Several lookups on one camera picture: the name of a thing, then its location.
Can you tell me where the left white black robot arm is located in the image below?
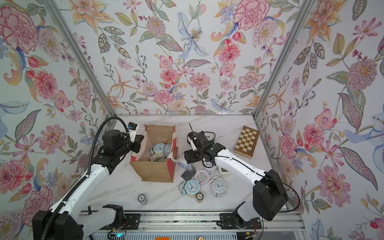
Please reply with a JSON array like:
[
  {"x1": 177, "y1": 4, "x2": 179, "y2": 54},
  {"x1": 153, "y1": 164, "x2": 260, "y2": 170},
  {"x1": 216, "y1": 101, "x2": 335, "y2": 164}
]
[{"x1": 33, "y1": 130, "x2": 144, "y2": 240}]

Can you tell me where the grey round alarm clock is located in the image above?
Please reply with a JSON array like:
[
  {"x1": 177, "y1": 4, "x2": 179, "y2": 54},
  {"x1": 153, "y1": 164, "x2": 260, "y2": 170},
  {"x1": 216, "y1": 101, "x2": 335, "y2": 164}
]
[{"x1": 164, "y1": 144, "x2": 172, "y2": 158}]

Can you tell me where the pink round alarm clock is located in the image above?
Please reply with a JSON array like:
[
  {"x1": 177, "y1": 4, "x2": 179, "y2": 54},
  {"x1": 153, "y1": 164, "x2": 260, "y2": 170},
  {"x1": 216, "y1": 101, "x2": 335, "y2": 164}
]
[{"x1": 195, "y1": 169, "x2": 210, "y2": 186}]

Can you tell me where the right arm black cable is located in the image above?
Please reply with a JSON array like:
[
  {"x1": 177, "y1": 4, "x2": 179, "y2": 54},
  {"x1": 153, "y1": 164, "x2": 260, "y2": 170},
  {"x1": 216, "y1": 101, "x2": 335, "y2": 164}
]
[{"x1": 188, "y1": 122, "x2": 301, "y2": 240}]

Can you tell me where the white twin-bell alarm clock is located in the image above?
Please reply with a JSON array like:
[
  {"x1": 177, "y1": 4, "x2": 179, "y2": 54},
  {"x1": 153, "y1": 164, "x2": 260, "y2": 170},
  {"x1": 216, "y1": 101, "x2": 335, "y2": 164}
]
[{"x1": 210, "y1": 176, "x2": 226, "y2": 198}]

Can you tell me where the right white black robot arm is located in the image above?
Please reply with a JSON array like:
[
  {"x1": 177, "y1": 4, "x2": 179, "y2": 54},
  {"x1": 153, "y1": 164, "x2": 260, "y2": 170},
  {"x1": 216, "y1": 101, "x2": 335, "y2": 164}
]
[{"x1": 185, "y1": 131, "x2": 288, "y2": 222}]

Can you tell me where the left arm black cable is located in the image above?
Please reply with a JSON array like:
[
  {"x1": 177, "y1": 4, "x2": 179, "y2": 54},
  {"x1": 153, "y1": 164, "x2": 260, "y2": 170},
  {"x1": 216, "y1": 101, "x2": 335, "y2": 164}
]
[{"x1": 40, "y1": 116, "x2": 130, "y2": 240}]

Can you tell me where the wooden chessboard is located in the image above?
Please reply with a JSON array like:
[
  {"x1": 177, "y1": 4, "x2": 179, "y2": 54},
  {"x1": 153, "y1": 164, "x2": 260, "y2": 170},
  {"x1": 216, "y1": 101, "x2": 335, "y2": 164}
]
[{"x1": 234, "y1": 126, "x2": 260, "y2": 159}]

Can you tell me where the blue square alarm clock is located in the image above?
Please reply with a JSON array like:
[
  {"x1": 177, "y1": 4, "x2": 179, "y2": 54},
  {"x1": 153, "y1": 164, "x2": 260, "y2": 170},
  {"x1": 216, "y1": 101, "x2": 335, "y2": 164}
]
[{"x1": 177, "y1": 161, "x2": 191, "y2": 169}]

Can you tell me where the small beige cylinder clock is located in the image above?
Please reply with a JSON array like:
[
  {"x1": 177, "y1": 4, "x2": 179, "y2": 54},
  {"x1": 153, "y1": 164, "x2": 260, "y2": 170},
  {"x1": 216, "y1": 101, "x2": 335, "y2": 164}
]
[{"x1": 196, "y1": 192, "x2": 204, "y2": 204}]

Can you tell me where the small grey mini clock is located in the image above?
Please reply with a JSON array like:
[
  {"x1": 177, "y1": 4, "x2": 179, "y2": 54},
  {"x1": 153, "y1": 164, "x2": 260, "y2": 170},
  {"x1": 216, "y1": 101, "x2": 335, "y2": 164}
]
[{"x1": 138, "y1": 194, "x2": 148, "y2": 205}]

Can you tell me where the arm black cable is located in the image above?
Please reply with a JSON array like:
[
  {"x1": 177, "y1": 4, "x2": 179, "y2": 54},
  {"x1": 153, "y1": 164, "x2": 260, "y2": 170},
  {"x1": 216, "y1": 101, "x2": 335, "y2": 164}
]
[
  {"x1": 188, "y1": 122, "x2": 301, "y2": 240},
  {"x1": 40, "y1": 116, "x2": 130, "y2": 240}
]

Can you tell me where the white round alarm clock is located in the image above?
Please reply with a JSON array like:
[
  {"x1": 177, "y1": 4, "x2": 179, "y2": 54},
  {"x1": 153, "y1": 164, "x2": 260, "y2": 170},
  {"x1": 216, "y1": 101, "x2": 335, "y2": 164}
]
[{"x1": 204, "y1": 165, "x2": 217, "y2": 175}]

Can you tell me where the burlap canvas bag red trim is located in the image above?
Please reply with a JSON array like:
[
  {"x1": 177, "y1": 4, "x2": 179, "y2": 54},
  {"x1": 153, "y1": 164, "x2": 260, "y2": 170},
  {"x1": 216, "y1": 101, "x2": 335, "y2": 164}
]
[{"x1": 130, "y1": 125, "x2": 182, "y2": 183}]

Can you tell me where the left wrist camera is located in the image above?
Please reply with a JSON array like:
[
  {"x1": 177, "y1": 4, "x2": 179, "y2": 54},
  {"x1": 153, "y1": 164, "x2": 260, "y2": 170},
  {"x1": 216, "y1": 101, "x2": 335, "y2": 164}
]
[{"x1": 127, "y1": 122, "x2": 140, "y2": 143}]

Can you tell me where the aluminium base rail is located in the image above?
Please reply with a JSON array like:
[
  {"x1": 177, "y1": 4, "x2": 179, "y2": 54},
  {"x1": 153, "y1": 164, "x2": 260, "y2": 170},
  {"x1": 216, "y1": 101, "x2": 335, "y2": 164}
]
[{"x1": 89, "y1": 211, "x2": 309, "y2": 240}]

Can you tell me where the blue twin-bell clock front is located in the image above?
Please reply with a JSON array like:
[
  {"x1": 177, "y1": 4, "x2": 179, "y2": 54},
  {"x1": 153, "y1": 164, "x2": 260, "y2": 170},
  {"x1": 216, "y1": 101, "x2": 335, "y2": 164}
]
[{"x1": 179, "y1": 180, "x2": 201, "y2": 198}]

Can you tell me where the long white digital clock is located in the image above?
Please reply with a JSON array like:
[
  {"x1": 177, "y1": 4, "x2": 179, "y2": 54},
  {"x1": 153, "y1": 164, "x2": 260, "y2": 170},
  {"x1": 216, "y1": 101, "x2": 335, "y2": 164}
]
[{"x1": 218, "y1": 167, "x2": 231, "y2": 177}]

